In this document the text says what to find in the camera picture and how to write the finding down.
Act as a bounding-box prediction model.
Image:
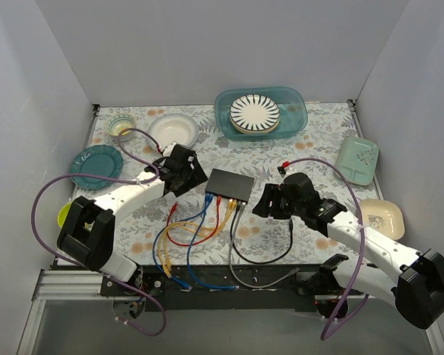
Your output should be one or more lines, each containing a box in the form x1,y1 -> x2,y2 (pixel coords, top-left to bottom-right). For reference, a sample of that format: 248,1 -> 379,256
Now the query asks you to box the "blue ethernet cable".
153,194 -> 214,291
186,195 -> 241,290

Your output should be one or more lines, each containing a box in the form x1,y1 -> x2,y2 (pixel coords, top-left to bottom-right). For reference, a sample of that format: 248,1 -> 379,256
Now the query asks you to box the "red ethernet cable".
165,195 -> 223,248

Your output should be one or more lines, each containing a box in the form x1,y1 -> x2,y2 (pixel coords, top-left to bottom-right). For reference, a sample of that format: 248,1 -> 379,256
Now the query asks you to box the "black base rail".
99,264 -> 363,314

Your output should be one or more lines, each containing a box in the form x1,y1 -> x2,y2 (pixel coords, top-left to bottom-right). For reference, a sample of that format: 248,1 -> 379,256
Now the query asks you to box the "small patterned bowl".
105,113 -> 136,142

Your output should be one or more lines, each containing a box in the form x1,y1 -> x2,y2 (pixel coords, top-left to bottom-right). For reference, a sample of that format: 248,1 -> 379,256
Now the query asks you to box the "cream square dish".
360,199 -> 405,240

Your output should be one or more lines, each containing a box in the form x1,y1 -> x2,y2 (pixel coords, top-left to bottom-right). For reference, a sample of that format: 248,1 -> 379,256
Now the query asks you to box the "teal plastic container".
215,87 -> 308,141

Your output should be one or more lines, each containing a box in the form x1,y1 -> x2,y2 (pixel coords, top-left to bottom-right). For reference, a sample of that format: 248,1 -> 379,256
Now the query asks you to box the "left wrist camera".
158,141 -> 178,157

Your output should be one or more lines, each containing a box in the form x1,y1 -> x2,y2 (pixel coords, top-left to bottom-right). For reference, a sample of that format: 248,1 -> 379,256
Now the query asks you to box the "mint green square tray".
335,136 -> 380,186

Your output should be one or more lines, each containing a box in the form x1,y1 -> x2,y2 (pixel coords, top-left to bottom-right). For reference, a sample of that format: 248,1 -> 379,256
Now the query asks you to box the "floral table mat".
58,103 -> 357,266

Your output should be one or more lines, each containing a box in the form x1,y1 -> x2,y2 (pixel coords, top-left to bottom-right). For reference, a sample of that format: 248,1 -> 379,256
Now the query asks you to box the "teal scalloped plate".
69,144 -> 124,190

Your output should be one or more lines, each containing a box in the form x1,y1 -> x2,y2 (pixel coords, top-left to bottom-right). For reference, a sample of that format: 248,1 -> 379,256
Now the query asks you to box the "black power cable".
232,201 -> 295,264

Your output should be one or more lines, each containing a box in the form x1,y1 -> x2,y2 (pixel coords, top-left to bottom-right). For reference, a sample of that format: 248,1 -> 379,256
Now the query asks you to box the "striped blue white plate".
229,94 -> 280,134

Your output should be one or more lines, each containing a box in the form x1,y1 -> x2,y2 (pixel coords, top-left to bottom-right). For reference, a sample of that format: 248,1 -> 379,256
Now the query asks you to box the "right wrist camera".
277,161 -> 298,179

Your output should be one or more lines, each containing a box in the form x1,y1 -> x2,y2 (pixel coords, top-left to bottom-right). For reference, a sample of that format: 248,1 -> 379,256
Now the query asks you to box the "lime green bowl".
57,202 -> 72,228

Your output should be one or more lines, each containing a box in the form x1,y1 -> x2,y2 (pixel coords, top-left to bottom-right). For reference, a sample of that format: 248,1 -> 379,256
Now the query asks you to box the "aluminium frame rail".
16,268 -> 108,355

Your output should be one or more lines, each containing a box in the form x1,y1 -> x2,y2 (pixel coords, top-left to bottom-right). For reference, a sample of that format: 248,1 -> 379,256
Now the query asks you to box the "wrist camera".
277,161 -> 298,179
158,141 -> 178,157

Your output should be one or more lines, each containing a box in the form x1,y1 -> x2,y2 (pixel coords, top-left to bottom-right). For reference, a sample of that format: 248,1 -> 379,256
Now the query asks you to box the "black network switch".
205,169 -> 255,203

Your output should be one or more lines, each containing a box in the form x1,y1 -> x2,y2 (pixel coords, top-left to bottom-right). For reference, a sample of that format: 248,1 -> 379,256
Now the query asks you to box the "white deep plate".
147,113 -> 199,149

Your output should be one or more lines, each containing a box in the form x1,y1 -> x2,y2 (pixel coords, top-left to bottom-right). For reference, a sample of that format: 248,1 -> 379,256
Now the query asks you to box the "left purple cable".
30,127 -> 167,337

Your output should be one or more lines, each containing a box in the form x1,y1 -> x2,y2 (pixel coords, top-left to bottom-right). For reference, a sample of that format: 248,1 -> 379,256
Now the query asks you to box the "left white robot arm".
57,143 -> 207,296

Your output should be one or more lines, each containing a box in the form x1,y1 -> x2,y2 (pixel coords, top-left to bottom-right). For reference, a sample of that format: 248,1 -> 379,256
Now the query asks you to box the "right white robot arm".
252,173 -> 444,329

